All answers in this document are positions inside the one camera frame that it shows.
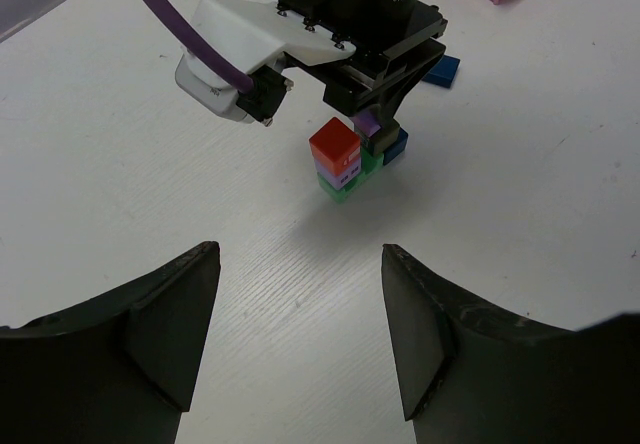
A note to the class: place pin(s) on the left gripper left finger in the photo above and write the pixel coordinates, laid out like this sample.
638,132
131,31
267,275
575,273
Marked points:
118,368

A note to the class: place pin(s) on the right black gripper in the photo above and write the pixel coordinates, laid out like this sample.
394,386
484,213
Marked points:
396,46

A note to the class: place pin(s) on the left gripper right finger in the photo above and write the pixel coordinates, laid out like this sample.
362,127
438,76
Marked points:
470,371

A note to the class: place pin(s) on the olive grey cube block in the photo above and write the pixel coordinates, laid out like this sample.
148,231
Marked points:
380,141

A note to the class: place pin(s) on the small dark blue cube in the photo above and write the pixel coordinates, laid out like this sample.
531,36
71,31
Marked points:
397,148

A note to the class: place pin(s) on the purple cube block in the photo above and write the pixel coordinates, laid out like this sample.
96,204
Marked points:
366,123
340,180

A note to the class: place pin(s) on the green ridged block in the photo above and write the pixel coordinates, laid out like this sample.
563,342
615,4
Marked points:
339,192

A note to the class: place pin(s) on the red cube block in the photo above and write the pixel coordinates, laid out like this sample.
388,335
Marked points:
335,145

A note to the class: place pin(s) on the long dark blue block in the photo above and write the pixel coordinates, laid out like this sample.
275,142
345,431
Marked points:
443,73

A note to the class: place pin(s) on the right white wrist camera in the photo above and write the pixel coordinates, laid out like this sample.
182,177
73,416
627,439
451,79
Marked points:
251,35

